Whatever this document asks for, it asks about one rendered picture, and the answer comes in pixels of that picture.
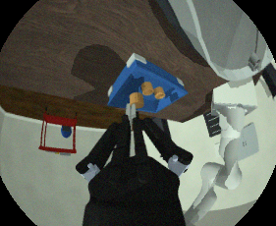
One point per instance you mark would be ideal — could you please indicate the bronze bushing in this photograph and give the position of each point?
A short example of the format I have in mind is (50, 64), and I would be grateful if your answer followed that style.
(145, 86)
(137, 99)
(160, 91)

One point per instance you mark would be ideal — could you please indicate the blue open crate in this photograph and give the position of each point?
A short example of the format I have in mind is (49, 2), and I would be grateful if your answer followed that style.
(134, 75)

